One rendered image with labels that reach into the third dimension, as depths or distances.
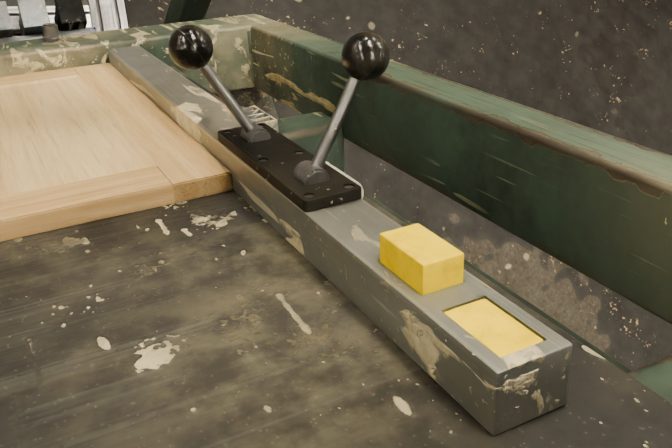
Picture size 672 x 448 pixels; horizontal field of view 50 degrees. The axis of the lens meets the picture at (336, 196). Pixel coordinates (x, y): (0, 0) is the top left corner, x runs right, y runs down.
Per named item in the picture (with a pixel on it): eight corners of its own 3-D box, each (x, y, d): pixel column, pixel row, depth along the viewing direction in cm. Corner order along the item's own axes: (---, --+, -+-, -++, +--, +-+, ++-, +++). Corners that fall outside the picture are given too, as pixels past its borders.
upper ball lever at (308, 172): (314, 188, 60) (381, 39, 58) (335, 204, 57) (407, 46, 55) (276, 175, 58) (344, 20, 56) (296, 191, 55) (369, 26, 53)
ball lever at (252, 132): (269, 127, 69) (188, 12, 62) (285, 138, 66) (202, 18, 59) (239, 152, 69) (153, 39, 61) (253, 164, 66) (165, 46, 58)
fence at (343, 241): (142, 69, 117) (139, 45, 115) (566, 405, 39) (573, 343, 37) (111, 74, 115) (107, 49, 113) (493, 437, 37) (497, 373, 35)
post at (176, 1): (159, 99, 209) (211, -44, 141) (165, 118, 208) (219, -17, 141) (139, 103, 206) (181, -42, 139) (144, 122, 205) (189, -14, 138)
